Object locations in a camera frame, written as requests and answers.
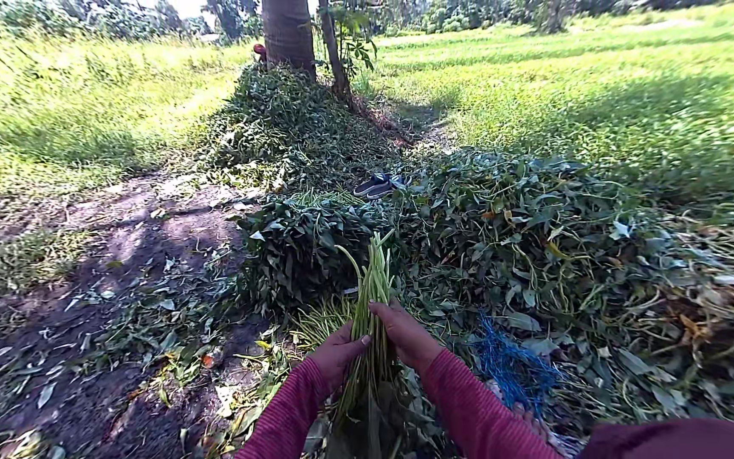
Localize person's left hand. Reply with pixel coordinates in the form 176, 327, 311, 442
310, 320, 372, 391

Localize person's right hand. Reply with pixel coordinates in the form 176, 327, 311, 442
368, 297, 445, 377

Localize bunch of long green stems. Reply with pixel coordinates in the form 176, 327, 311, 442
327, 230, 410, 459

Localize person's left forearm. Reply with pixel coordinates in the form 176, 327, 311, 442
234, 356, 331, 459

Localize person's right forearm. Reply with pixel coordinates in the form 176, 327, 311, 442
421, 347, 564, 459

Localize pile of pale green stems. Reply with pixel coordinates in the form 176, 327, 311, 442
291, 297, 358, 352

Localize stack of leafy green bundles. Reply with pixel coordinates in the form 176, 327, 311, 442
237, 190, 400, 316

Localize large heap of leafy vines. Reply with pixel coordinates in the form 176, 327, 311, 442
392, 149, 734, 441

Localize mound of cut leafy vines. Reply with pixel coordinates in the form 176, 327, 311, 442
196, 62, 410, 193

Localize thin tree trunk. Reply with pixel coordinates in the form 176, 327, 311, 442
318, 0, 353, 100

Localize thick tree trunk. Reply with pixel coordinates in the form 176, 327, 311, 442
262, 0, 317, 80

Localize row of distant trees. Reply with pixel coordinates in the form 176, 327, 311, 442
0, 0, 734, 43

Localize person's legs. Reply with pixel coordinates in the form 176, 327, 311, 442
487, 379, 734, 459

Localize tangle of blue string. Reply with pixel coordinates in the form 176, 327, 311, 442
473, 312, 562, 418

